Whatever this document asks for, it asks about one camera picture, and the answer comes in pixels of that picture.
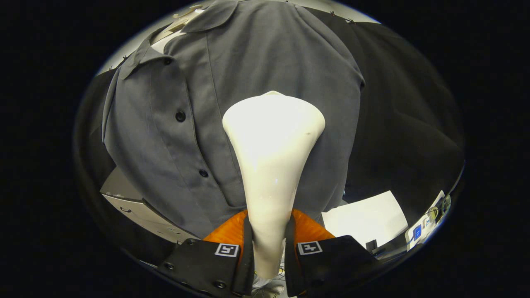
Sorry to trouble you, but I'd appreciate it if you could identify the grey cabinet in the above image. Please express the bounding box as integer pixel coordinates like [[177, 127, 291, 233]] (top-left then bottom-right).
[[100, 166, 199, 245]]

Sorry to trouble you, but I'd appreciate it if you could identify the white mannequin torso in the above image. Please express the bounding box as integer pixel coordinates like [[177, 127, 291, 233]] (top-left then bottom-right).
[[151, 4, 205, 54]]

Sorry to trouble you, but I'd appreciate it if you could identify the grey button shirt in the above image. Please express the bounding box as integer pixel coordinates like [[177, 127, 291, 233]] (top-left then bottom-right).
[[101, 0, 366, 240]]

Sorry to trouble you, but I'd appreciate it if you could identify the white garment steamer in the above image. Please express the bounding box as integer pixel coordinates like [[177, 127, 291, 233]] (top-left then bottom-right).
[[222, 91, 326, 280]]

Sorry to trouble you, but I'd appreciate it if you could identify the white mannequin stand base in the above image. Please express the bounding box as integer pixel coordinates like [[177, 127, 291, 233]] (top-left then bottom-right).
[[253, 274, 286, 295]]

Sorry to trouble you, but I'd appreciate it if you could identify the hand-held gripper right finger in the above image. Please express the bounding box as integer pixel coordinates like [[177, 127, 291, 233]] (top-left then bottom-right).
[[285, 208, 381, 298]]

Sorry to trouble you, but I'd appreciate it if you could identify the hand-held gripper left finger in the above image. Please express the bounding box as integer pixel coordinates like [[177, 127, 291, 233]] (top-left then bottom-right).
[[157, 209, 254, 298]]

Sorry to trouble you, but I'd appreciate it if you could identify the white side table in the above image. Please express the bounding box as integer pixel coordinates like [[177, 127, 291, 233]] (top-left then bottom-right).
[[322, 190, 409, 249]]

